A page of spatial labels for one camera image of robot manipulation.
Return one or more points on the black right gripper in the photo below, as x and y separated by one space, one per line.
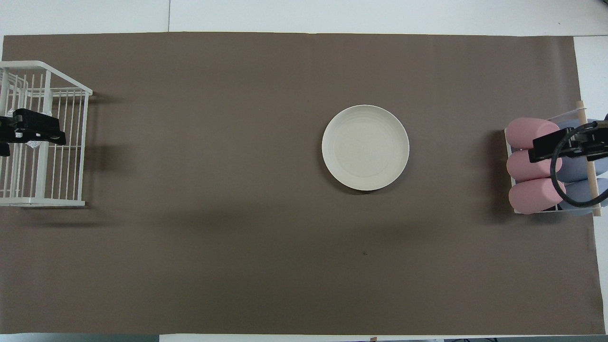
593 140

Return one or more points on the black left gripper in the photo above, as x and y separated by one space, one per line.
5 130

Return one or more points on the silver glitter sponge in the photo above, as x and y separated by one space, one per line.
34 144

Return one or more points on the cream round plate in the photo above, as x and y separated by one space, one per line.
365 147

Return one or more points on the pink plastic cup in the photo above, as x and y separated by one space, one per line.
520 167
525 133
532 197

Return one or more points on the blue plastic cup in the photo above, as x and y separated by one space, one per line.
580 191
574 172

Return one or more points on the white cup rack wooden rod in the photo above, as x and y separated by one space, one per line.
592 183

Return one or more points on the brown paper table mat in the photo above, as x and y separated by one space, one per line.
237 213

